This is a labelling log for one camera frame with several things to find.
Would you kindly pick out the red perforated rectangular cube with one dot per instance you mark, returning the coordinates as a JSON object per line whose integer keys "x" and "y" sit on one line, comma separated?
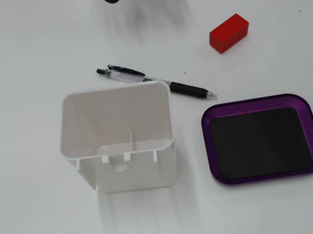
{"x": 228, "y": 33}

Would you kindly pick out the black clear retractable pen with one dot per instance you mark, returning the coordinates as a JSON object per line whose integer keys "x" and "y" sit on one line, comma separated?
{"x": 188, "y": 89}

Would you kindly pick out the purple tray with black mat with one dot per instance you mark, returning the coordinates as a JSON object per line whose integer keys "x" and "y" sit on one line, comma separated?
{"x": 257, "y": 142}

